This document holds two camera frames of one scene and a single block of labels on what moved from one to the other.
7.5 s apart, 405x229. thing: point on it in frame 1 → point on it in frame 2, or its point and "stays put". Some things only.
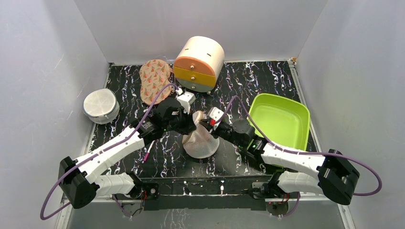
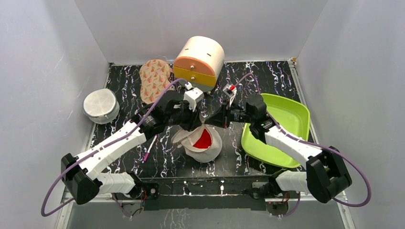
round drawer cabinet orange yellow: [198, 63] stays put
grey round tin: [101, 106] stays put
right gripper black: [212, 127] → [224, 115]
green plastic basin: [283, 121] stays put
